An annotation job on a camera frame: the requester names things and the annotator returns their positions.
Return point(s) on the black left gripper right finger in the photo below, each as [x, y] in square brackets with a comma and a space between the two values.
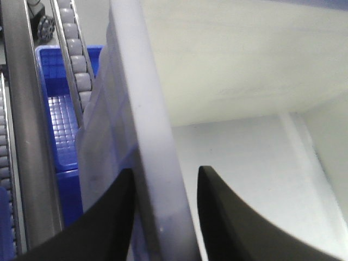
[232, 230]

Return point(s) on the metal shelf divider rail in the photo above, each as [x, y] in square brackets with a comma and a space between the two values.
[40, 201]

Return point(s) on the blue bin below shelf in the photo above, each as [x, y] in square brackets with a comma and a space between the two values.
[62, 126]

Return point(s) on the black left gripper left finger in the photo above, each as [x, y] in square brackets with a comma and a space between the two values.
[102, 233]

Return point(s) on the white translucent plastic bin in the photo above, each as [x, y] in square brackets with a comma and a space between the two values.
[255, 89]

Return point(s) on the roller track beside bin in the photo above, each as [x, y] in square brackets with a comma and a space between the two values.
[79, 72]

